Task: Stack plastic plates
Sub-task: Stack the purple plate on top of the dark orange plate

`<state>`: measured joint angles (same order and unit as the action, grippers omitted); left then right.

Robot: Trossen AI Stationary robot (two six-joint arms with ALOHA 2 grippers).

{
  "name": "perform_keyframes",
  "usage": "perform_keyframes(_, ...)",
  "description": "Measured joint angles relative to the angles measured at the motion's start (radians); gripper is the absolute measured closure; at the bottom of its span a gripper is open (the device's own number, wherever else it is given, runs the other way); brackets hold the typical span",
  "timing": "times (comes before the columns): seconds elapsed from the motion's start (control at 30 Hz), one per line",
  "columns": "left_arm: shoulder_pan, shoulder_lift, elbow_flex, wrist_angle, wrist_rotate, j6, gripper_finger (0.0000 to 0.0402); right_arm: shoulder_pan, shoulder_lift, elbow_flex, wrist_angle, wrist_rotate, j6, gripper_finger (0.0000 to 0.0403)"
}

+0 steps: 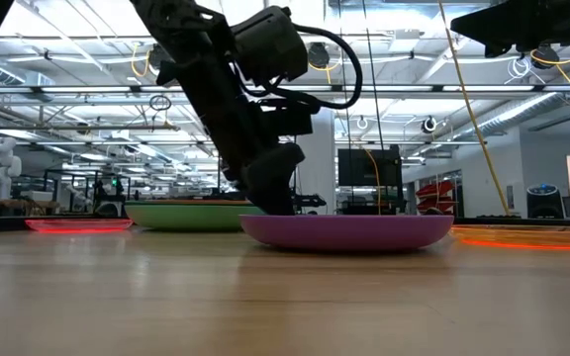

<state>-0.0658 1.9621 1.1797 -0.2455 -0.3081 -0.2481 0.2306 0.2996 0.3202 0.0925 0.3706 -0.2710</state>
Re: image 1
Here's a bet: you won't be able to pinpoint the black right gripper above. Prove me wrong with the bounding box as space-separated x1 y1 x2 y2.
449 0 570 59

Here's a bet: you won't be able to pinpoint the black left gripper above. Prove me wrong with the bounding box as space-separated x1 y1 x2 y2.
157 57 315 217

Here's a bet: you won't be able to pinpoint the light green plastic plate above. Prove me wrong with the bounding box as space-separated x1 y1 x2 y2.
124 200 266 232

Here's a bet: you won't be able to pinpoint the purple plastic plate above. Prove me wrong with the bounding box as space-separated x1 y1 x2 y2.
238 214 455 254

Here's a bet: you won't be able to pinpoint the transparent pink plastic plate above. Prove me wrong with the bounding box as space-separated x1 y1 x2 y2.
24 218 135 234

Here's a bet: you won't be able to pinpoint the transparent orange plastic plate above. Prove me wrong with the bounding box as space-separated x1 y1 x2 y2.
450 224 570 252

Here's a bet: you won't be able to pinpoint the white square pillar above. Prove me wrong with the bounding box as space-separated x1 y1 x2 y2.
294 108 336 215

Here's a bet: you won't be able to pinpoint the black monitor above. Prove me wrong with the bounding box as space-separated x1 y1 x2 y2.
337 145 404 188

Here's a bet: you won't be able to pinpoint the black workstation rig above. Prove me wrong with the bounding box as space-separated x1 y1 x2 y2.
42 169 133 214

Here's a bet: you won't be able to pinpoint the red machine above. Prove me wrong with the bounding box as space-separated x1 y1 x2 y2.
416 180 457 214

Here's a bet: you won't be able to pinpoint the black cylindrical device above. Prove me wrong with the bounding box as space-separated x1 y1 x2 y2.
525 183 566 220

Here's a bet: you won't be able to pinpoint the white humanoid robot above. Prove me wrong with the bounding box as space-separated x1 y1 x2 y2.
0 136 23 202

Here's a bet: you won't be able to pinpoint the white coiled cable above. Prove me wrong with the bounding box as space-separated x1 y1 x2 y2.
507 56 531 80

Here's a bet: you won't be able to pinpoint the black hanging cable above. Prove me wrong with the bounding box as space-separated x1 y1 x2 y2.
337 0 353 150
361 0 385 151

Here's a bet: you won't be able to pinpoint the thin yellow cable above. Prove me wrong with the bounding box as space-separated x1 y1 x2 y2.
363 147 383 215

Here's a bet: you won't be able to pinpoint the thick yellow cable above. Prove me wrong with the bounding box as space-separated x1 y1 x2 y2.
436 0 510 215

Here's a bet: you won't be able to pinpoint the black coiled cable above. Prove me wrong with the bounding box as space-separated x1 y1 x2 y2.
148 94 173 113

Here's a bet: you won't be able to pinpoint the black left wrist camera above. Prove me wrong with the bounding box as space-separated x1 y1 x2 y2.
232 5 310 84

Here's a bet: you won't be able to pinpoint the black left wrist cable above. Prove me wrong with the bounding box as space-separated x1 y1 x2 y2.
244 23 364 111

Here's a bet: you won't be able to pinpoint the grey horizontal rail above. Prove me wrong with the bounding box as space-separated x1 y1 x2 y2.
0 125 181 133

